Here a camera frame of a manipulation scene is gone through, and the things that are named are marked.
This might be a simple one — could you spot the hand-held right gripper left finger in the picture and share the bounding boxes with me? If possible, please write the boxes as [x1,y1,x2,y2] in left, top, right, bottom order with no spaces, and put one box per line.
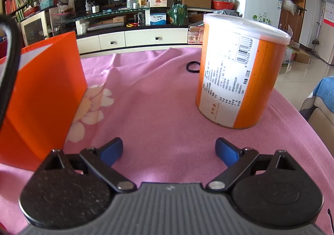
[34,137,137,194]

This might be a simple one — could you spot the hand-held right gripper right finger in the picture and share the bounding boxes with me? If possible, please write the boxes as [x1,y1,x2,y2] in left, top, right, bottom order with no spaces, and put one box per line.
[206,137,301,194]

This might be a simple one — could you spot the orange cardboard box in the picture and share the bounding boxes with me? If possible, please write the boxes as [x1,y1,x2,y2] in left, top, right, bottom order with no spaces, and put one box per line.
[0,32,88,171]

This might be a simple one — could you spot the white glass-door cabinet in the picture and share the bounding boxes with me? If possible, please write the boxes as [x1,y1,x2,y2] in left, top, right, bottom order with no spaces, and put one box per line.
[20,11,52,48]

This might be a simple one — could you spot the pink flower-print tablecloth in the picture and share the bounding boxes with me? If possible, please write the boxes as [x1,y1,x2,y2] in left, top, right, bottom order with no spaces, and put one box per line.
[0,44,334,235]

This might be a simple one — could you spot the orange canister with white lid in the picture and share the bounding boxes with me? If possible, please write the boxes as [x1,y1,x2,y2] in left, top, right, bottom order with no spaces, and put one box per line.
[196,13,292,129]

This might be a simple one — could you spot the beige sofa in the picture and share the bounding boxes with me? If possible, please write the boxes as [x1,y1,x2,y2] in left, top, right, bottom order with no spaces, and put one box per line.
[299,76,334,147]

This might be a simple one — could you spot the blue cloth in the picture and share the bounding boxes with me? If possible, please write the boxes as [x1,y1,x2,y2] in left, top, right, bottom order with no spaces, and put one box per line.
[312,76,334,113]

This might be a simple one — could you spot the white television stand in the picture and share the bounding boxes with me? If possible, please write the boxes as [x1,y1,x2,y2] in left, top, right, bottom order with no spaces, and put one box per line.
[63,7,204,56]

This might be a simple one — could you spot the clear box of red packets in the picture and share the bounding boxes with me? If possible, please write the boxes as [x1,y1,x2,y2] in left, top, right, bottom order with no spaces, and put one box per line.
[188,26,205,44]

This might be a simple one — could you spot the open cardboard boxes on floor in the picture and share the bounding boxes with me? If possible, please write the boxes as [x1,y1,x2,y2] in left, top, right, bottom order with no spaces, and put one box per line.
[283,40,311,66]

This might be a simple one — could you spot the blue and white box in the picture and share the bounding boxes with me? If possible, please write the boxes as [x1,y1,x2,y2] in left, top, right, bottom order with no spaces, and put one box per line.
[150,13,167,26]

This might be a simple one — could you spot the green foil bag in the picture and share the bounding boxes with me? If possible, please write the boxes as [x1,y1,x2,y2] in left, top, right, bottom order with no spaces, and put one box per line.
[168,4,188,26]

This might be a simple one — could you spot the red plastic basin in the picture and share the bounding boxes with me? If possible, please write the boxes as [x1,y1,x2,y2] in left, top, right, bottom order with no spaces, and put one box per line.
[212,1,234,10]

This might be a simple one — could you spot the white chest freezer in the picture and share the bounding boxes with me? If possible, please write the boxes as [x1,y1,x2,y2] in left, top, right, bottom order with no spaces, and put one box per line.
[224,0,284,32]

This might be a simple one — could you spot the white refrigerator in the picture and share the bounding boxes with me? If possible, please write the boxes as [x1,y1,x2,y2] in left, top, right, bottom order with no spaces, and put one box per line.
[320,0,334,66]

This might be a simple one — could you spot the black hair tie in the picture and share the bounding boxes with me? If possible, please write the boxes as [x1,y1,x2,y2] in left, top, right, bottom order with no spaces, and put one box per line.
[186,61,201,73]

